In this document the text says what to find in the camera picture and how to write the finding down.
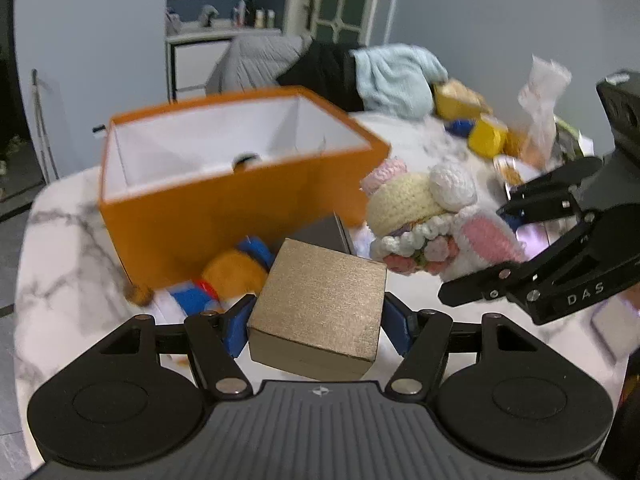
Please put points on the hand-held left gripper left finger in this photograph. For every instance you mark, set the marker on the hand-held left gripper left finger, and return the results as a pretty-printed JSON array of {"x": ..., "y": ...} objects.
[{"x": 239, "y": 329}]

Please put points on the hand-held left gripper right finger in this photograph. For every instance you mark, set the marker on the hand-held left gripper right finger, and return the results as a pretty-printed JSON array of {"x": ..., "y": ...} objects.
[{"x": 397, "y": 327}]

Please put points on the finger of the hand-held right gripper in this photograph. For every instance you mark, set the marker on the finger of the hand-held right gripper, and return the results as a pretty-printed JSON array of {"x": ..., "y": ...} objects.
[
  {"x": 505, "y": 280},
  {"x": 540, "y": 195}
]

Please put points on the orange and blue plush toy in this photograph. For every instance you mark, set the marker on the orange and blue plush toy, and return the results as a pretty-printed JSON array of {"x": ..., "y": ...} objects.
[{"x": 225, "y": 280}]

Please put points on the gold square box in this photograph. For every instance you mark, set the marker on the gold square box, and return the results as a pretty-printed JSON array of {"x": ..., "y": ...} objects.
[{"x": 320, "y": 310}]

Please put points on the crochet bunny doll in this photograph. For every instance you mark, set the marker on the crochet bunny doll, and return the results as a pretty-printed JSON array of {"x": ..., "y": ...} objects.
[{"x": 430, "y": 220}]

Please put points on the grey rectangular box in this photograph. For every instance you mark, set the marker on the grey rectangular box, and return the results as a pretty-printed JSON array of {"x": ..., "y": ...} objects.
[{"x": 325, "y": 235}]

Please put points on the orange cardboard box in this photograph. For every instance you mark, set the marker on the orange cardboard box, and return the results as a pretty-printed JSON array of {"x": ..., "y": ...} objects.
[{"x": 200, "y": 210}]

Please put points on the orange snack packet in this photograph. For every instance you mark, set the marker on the orange snack packet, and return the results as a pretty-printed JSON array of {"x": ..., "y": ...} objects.
[{"x": 509, "y": 167}]

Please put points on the small yellow bag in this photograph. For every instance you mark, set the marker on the small yellow bag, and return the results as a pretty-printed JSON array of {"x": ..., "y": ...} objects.
[{"x": 487, "y": 136}]

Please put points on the clear plastic bag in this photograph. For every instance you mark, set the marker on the clear plastic bag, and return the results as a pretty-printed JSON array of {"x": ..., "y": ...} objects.
[{"x": 542, "y": 100}]

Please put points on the blue crumpled object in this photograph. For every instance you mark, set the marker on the blue crumpled object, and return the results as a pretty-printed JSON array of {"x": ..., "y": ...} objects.
[{"x": 460, "y": 126}]

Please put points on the light blue fleece blanket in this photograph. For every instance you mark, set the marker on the light blue fleece blanket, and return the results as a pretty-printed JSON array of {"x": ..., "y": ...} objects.
[{"x": 395, "y": 77}]

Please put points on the black garment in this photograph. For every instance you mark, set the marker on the black garment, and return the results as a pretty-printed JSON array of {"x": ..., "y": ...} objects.
[{"x": 325, "y": 75}]

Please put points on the white vanity cabinet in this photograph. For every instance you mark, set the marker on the white vanity cabinet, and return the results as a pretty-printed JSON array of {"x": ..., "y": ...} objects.
[{"x": 195, "y": 67}]

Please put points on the grey padded jacket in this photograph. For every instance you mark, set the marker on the grey padded jacket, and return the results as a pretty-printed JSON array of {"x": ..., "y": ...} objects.
[{"x": 255, "y": 62}]

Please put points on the door with glass panels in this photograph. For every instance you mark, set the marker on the door with glass panels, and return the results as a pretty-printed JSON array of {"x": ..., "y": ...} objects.
[{"x": 340, "y": 0}]

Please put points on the mop pole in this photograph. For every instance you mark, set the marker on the mop pole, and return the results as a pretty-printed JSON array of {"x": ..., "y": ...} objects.
[{"x": 42, "y": 120}]

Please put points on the small pale bottle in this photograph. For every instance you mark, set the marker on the small pale bottle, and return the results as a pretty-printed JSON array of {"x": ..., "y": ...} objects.
[
  {"x": 259, "y": 18},
  {"x": 270, "y": 18}
]

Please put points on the chrome faucet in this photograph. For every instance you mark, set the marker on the chrome faucet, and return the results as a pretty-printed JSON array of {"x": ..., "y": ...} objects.
[{"x": 207, "y": 14}]

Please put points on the white bottle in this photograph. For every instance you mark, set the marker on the white bottle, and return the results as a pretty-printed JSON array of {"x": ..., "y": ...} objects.
[{"x": 240, "y": 11}]

